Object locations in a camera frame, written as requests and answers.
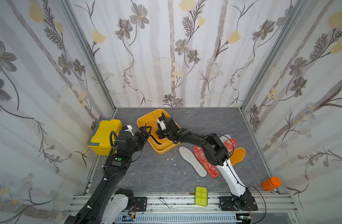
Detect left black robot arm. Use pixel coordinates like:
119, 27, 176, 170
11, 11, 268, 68
65, 126, 152, 224

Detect red patterned insole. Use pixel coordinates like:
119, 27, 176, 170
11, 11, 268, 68
193, 146, 219, 178
224, 139, 237, 154

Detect green compartment box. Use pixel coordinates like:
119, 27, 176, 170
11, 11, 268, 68
195, 186, 208, 207

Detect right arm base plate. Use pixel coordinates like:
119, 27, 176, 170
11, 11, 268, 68
218, 197, 258, 211

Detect orange cylindrical container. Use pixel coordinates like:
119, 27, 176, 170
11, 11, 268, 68
261, 176, 282, 191

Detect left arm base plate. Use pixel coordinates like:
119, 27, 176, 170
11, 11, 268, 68
130, 197, 148, 212

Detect grey felt insole left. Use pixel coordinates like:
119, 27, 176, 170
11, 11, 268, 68
179, 146, 207, 177

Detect orange translucent insole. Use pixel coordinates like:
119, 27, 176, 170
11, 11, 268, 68
229, 147, 246, 166
145, 122, 168, 146

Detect white slotted cable duct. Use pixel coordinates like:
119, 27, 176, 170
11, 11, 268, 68
114, 213, 242, 224

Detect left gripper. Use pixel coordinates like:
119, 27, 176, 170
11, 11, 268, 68
126, 125, 152, 157

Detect yellow plastic storage tray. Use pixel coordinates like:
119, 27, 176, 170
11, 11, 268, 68
137, 109, 180, 154

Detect grey felt insole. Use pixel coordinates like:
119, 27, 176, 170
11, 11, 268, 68
219, 134, 232, 143
179, 146, 207, 177

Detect aluminium rail frame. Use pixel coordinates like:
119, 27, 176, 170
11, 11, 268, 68
68, 192, 304, 224

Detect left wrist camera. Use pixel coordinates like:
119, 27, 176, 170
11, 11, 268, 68
122, 125, 133, 134

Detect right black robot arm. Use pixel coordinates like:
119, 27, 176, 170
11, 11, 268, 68
156, 112, 256, 211

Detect yellow lidded box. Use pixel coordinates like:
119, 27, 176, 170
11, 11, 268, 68
88, 119, 122, 156

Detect black corrugated cable conduit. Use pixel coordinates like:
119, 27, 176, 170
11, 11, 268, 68
72, 176, 110, 224

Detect grey felt insole right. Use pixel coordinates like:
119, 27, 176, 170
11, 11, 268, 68
219, 134, 232, 143

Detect red patterned insole left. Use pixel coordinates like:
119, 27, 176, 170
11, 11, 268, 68
193, 146, 219, 178

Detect black insole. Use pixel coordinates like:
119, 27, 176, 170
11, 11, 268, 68
150, 135, 162, 145

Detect red patterned insole right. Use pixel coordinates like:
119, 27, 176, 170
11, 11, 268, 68
224, 139, 237, 154

